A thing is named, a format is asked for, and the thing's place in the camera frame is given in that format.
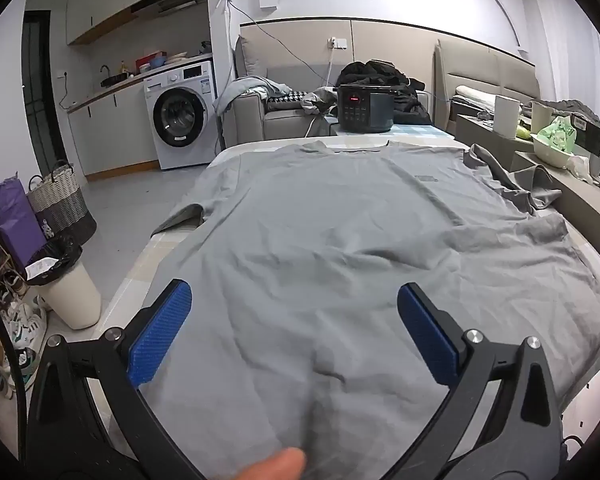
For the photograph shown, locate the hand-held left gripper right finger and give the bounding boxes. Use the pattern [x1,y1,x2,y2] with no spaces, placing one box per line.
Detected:
[396,282,567,480]

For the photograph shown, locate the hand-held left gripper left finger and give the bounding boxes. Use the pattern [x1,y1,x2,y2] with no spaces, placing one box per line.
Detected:
[25,279,206,480]

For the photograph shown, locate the grey t-shirt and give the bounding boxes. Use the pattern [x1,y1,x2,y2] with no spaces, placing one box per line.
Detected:
[150,141,600,480]

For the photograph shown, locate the person's left hand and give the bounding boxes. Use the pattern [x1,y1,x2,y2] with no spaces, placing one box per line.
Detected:
[230,447,308,480]

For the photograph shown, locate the white trash bin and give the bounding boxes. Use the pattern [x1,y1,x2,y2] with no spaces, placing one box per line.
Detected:
[25,232,103,331]

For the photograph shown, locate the rack of shoes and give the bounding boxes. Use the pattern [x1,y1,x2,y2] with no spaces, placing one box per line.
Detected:
[0,200,48,411]

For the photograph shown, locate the woven laundry basket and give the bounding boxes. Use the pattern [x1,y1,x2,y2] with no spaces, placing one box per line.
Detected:
[26,160,98,243]

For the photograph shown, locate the patterned floor mat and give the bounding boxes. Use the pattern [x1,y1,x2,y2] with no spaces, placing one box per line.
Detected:
[555,355,600,441]

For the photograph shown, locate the dark grey garment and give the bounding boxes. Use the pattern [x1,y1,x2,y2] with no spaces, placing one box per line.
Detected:
[462,144,566,216]

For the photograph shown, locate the purple bag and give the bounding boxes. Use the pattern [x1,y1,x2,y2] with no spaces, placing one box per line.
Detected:
[0,172,48,268]

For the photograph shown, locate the blue chequered cloth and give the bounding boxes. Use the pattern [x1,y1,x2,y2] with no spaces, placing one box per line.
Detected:
[330,122,456,141]

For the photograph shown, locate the white lower kitchen cabinets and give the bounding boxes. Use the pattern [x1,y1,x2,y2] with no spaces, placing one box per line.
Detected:
[67,77,153,181]

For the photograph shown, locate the white basin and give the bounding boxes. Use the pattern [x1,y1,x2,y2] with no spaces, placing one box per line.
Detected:
[530,132,588,170]

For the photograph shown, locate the white washing machine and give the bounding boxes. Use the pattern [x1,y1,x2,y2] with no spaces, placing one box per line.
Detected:
[143,61,218,171]

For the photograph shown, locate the white plastic bag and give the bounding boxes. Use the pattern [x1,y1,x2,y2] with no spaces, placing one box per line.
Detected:
[565,154,600,183]

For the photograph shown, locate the black electric cooker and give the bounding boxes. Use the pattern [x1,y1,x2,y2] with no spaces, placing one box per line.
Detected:
[336,82,396,135]

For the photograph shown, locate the white paper roll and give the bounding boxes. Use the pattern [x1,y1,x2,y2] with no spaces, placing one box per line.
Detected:
[494,94,522,140]

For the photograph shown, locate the green plastic bag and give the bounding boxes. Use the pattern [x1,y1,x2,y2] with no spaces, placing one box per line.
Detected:
[535,116,578,153]

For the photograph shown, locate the grey sofa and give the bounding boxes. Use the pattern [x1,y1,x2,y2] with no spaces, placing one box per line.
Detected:
[220,35,433,153]

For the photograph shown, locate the white jug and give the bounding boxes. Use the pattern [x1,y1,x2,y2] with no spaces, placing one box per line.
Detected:
[530,100,553,133]

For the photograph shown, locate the black box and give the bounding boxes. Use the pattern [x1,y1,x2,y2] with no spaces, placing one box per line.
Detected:
[567,112,600,156]

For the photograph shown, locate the light grey cloth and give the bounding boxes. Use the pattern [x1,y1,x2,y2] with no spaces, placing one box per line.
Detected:
[214,76,286,116]

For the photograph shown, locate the dark door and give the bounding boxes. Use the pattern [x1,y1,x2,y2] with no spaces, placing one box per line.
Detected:
[21,10,88,176]

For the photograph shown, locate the black jacket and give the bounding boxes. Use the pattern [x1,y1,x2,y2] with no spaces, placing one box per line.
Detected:
[336,60,433,126]

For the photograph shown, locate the houndstooth cushion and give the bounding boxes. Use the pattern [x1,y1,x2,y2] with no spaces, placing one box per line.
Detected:
[265,91,311,111]

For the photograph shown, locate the red box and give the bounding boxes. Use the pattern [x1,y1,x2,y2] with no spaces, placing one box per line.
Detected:
[135,52,168,73]

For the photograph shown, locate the beige upholstered headboard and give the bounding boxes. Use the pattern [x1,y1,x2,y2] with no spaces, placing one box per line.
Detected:
[432,39,541,133]

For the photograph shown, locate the range hood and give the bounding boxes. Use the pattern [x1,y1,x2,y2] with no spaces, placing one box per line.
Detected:
[130,0,208,16]

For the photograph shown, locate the white upper cabinets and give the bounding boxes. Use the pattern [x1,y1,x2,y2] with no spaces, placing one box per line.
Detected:
[65,0,211,46]

